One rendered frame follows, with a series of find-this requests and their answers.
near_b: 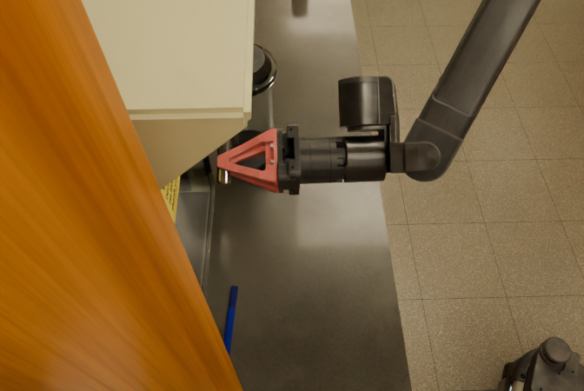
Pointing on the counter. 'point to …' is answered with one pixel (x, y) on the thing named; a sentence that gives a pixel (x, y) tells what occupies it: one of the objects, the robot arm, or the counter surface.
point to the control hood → (175, 46)
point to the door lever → (223, 169)
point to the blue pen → (230, 318)
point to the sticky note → (171, 196)
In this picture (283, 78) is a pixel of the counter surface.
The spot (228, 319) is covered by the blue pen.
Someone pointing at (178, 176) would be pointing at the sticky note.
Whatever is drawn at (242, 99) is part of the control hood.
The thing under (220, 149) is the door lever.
